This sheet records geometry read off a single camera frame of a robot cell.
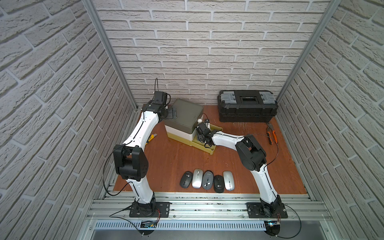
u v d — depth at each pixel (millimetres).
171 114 792
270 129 1065
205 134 795
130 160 479
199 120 890
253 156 575
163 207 745
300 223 708
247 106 1007
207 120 902
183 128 833
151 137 1005
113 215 609
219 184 809
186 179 818
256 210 735
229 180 815
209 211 753
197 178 830
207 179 812
